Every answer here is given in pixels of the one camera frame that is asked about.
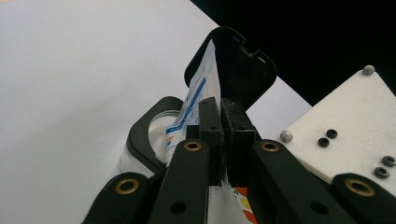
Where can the white paper sheet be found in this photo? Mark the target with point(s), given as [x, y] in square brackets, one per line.
[77, 93]

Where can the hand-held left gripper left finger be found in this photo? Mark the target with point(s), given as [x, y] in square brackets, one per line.
[211, 137]

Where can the blue and white milk pouch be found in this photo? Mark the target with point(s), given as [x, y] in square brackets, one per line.
[199, 90]

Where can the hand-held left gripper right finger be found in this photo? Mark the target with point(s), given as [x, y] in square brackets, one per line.
[239, 137]

